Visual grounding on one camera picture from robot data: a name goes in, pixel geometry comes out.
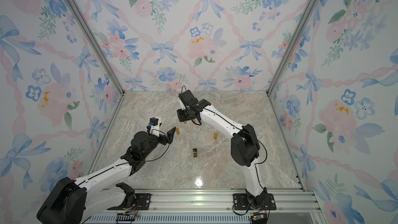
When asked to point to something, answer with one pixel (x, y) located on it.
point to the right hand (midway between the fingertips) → (181, 115)
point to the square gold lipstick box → (195, 152)
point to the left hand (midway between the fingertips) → (168, 124)
